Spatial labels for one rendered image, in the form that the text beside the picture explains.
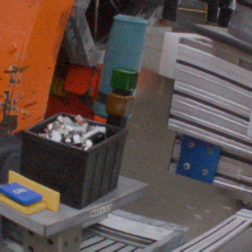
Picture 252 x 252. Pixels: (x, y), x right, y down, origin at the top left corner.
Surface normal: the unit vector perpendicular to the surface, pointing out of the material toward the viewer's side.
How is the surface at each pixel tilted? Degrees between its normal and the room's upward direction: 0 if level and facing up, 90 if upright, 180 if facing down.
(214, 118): 90
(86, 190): 90
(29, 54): 90
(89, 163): 90
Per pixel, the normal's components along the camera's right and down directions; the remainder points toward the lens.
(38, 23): 0.88, 0.26
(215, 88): -0.52, 0.11
